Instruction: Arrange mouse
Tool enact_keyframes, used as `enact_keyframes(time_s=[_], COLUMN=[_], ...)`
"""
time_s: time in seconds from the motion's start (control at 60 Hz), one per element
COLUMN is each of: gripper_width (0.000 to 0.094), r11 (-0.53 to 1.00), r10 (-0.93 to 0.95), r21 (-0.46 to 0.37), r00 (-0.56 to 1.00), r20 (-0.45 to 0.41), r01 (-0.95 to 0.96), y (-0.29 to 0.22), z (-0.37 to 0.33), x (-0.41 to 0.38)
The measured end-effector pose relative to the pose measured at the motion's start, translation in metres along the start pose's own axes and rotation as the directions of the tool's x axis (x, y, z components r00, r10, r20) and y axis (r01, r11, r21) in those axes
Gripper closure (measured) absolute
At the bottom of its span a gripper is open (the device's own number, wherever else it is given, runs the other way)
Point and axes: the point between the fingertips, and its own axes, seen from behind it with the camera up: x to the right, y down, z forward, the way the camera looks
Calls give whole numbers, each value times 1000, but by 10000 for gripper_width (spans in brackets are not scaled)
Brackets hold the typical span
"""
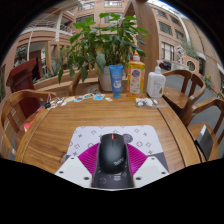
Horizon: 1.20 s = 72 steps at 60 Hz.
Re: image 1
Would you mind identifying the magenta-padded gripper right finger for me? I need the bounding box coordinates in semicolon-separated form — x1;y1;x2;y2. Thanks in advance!
112;143;170;190

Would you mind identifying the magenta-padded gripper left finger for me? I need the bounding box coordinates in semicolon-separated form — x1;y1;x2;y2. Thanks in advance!
54;143;114;190

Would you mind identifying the black computer mouse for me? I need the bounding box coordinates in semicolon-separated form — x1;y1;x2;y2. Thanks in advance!
97;132;129;175

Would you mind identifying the grey white printed mouse pad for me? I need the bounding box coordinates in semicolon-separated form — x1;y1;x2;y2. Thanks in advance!
63;124;170;168

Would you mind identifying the black notebook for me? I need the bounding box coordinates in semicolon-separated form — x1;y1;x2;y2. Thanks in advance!
194;124;214;162

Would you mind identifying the clear plastic packet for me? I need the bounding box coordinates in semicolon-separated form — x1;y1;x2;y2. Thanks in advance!
135;97;168;109

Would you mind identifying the red book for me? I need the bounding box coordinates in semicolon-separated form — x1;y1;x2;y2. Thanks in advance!
23;106;44;133

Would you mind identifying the wooden armchair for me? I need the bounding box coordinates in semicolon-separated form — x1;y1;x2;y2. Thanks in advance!
181;97;224;163
0;89;58;160
161;69;207;119
68;68;101;97

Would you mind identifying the white pump bottle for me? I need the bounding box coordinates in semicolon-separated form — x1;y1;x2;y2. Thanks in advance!
146;65;167;99

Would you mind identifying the yellow liquid bottle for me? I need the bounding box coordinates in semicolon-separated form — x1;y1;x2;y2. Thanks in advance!
126;53;146;99

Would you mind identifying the blue tube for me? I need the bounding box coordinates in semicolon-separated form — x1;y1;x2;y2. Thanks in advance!
108;64;125;99

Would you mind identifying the dark red wooden lectern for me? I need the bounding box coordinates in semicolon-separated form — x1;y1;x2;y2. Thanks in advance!
5;57;43;111

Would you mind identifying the green potted plant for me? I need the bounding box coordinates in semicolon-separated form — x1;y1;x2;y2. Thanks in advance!
57;13;149;93

